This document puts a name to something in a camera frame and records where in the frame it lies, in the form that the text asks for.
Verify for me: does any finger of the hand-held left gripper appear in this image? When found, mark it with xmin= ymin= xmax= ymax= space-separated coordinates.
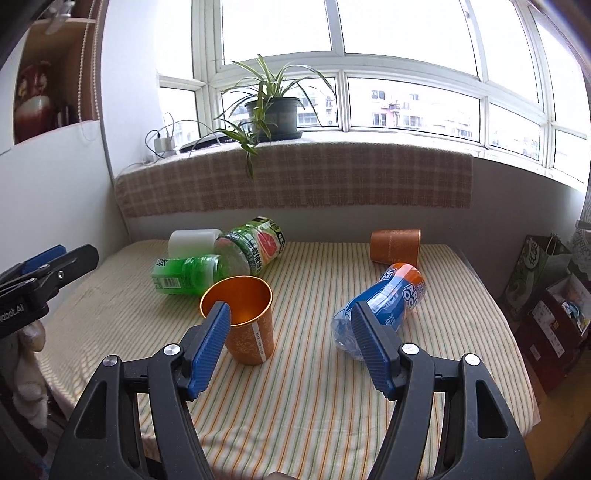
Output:
xmin=0 ymin=244 xmax=68 ymax=285
xmin=0 ymin=245 xmax=100 ymax=304

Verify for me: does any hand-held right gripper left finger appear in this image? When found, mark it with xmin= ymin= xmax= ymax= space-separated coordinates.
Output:
xmin=48 ymin=301 xmax=232 ymax=480

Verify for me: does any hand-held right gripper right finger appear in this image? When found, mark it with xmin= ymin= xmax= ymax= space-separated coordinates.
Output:
xmin=351 ymin=300 xmax=536 ymax=480

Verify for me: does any plain orange metal cup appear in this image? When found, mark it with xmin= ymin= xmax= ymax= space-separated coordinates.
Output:
xmin=370 ymin=227 xmax=422 ymax=269

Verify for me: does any person's left forearm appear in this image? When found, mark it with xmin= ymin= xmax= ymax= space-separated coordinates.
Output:
xmin=13 ymin=352 xmax=49 ymax=430

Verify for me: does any orange cup with white label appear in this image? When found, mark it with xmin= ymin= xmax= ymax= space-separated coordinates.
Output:
xmin=199 ymin=275 xmax=276 ymax=366

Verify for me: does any person's left hand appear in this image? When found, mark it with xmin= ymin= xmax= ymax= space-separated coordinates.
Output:
xmin=18 ymin=319 xmax=48 ymax=355

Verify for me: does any blue and orange plastic bottle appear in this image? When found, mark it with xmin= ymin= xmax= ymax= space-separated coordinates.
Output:
xmin=331 ymin=261 xmax=427 ymax=361

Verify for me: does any green plastic bottle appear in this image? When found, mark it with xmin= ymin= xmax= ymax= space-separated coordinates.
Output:
xmin=151 ymin=254 xmax=234 ymax=296

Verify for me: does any striped tablecloth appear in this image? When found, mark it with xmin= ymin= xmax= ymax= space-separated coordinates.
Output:
xmin=39 ymin=240 xmax=541 ymax=480

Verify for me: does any green bottle with grapefruit label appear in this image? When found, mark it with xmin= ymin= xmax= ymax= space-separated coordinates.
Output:
xmin=213 ymin=216 xmax=286 ymax=278

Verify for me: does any red jar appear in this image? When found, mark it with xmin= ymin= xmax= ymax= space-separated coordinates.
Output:
xmin=13 ymin=60 xmax=55 ymax=140

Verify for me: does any checked sill cloth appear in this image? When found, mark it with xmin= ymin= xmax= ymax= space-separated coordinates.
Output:
xmin=114 ymin=137 xmax=474 ymax=219

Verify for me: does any green paper bag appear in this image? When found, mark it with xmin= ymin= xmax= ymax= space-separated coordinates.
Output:
xmin=501 ymin=234 xmax=574 ymax=320

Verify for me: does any dark red box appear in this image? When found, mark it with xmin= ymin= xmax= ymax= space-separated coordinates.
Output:
xmin=514 ymin=274 xmax=591 ymax=394

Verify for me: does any dark flat device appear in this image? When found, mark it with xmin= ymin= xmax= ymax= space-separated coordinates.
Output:
xmin=178 ymin=131 xmax=242 ymax=153

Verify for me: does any wooden shelf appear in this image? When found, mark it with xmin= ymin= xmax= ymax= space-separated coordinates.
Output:
xmin=0 ymin=0 xmax=103 ymax=147

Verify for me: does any potted spider plant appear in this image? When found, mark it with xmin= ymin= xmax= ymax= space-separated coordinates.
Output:
xmin=214 ymin=54 xmax=336 ymax=179

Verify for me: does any white cable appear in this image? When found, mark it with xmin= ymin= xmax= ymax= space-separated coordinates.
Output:
xmin=121 ymin=156 xmax=156 ymax=174

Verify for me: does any white charger with cables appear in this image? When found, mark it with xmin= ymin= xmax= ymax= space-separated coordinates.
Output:
xmin=145 ymin=113 xmax=177 ymax=158

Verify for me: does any bead cord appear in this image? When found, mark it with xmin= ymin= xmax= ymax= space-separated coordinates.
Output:
xmin=76 ymin=0 xmax=103 ymax=124

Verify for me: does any white window frame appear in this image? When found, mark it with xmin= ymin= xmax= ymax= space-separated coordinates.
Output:
xmin=156 ymin=0 xmax=591 ymax=186

